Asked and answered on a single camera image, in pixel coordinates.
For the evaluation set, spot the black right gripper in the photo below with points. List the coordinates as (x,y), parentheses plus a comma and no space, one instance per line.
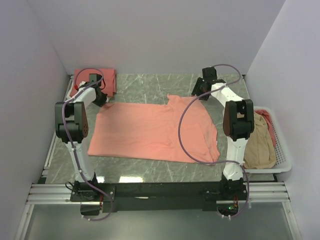
(196,90)

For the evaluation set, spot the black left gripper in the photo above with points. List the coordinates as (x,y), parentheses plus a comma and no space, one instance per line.
(103,101)

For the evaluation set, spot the salmon pink t-shirt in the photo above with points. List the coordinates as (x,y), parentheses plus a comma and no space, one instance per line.
(177,132)

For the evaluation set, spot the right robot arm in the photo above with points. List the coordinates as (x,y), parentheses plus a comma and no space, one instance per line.
(238,124)

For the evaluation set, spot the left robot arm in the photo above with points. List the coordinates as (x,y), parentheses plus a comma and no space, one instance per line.
(72,127)

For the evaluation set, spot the folded red t-shirt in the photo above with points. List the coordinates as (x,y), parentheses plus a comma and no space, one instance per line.
(109,75)

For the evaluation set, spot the folded white t-shirt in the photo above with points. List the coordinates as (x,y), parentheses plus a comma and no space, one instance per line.
(70,87)

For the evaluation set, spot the dark pink t-shirt in basket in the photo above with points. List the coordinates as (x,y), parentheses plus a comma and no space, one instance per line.
(267,117)

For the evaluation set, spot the beige t-shirt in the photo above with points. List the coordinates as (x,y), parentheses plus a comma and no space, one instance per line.
(259,151)

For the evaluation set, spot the white plastic laundry basket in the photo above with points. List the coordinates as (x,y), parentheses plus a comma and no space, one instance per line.
(283,162)

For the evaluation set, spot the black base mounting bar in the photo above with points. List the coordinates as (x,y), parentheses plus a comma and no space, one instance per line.
(146,196)

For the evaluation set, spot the aluminium frame rail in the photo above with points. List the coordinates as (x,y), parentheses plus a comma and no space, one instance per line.
(55,194)

